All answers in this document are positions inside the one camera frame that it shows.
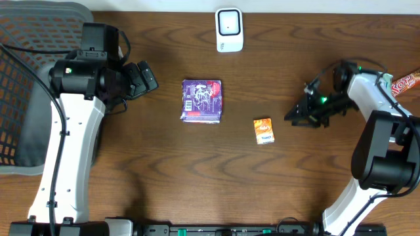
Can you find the small orange snack packet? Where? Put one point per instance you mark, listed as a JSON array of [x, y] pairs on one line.
[[263, 131]]

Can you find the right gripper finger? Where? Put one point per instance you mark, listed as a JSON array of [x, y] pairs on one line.
[[305, 122], [300, 109]]

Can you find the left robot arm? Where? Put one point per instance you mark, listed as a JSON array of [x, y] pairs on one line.
[[82, 91]]

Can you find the grey plastic mesh basket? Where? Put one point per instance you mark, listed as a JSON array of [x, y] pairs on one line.
[[34, 35]]

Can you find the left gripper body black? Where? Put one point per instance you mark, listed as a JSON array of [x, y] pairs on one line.
[[136, 82]]

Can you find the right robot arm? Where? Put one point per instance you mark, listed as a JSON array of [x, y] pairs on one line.
[[385, 161]]

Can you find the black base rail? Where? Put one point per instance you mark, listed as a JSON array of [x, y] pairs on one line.
[[229, 230]]

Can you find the teal snack packet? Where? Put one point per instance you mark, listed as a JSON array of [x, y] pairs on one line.
[[387, 81]]

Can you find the white barcode scanner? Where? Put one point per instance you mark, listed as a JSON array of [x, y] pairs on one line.
[[229, 30]]

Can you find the purple snack box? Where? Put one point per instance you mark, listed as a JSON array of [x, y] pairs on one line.
[[201, 101]]

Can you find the orange red snack bar wrapper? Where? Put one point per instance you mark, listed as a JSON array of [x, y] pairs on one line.
[[405, 83]]

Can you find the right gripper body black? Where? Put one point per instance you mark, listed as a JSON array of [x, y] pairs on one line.
[[328, 106]]

